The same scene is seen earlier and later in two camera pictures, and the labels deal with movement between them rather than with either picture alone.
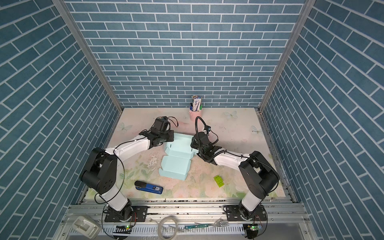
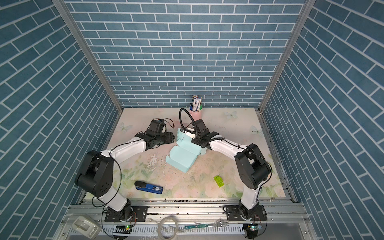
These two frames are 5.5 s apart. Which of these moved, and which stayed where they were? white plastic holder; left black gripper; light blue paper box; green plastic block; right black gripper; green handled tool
Moved: light blue paper box; right black gripper
Stayed: left black gripper; white plastic holder; green plastic block; green handled tool
